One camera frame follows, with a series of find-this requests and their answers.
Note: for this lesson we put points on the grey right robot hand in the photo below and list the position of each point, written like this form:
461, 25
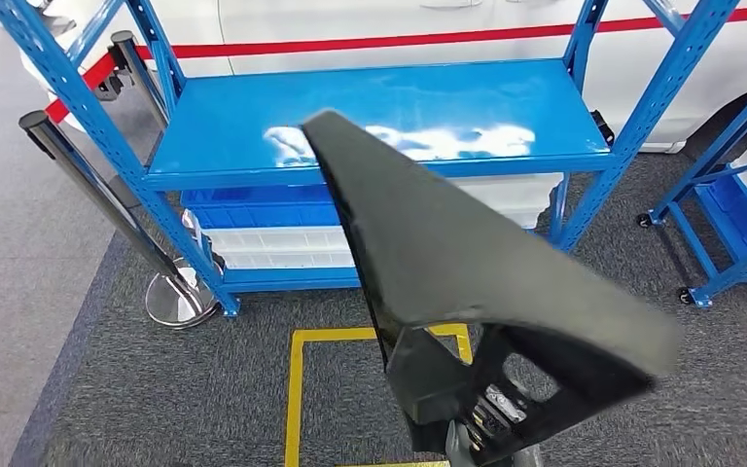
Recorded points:
460, 445

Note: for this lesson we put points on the black plastic plate panel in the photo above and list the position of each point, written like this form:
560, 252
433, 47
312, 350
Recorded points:
451, 258

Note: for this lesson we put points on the blue wheeled shelf rack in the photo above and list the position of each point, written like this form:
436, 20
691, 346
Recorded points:
702, 296

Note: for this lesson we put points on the blue steel shelf rack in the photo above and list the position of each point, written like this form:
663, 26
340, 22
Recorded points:
232, 129

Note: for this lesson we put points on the yellow floor tape square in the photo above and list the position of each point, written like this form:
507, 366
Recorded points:
294, 399

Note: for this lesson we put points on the blue plastic crate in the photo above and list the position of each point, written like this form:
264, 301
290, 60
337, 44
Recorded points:
741, 225
257, 206

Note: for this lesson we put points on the black ribbed wheel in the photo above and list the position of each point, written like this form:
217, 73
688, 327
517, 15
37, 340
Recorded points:
603, 129

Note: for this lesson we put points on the red barrier belt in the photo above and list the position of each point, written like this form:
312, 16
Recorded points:
348, 45

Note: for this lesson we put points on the white car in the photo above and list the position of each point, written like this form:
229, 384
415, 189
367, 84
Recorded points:
348, 16

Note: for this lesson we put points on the chrome base stanchion post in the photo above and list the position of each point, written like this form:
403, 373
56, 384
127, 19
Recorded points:
180, 303

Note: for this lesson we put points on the black capped stanchion post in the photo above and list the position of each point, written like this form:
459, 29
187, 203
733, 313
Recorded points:
123, 42

